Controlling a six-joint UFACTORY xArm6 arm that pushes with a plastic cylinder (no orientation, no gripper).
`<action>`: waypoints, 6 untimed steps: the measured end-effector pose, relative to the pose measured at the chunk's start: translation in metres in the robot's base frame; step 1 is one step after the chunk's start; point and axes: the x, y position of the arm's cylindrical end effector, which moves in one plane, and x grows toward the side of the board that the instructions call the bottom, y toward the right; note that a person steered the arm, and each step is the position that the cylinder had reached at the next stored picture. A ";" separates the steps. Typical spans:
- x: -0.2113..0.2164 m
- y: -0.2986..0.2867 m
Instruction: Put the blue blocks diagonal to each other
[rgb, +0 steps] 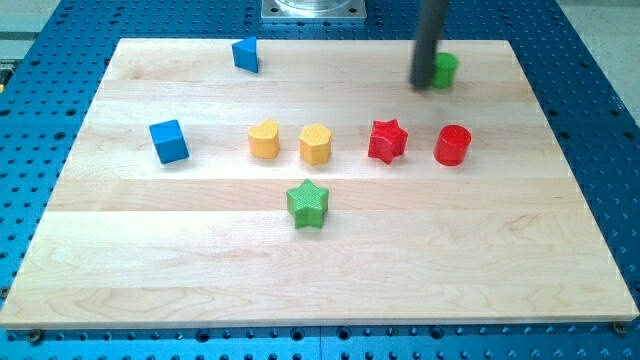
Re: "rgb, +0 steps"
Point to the green star block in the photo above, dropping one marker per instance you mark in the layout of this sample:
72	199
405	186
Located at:
308	204

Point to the yellow pentagon block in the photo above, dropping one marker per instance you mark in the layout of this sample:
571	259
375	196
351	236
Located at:
315	144

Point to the yellow heart block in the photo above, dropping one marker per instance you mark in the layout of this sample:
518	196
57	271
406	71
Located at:
264	139

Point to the red star block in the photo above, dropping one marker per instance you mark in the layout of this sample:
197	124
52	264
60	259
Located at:
387	140

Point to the light wooden board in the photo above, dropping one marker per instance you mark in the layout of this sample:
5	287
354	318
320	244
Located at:
207	241

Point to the red cylinder block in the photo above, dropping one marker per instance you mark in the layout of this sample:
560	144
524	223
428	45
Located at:
452	145

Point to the blue triangular prism block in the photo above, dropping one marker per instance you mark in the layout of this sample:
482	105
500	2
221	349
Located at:
245	54

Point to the blue cube block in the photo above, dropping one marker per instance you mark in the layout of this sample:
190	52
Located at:
169	141

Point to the green cylinder block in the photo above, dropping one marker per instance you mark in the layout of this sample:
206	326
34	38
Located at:
445	67

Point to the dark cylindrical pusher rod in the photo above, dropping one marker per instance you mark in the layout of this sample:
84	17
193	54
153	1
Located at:
429	28

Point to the blue perforated metal table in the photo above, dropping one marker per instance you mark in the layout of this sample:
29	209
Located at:
580	57

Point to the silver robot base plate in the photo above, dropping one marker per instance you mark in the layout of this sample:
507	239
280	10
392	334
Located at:
313	9

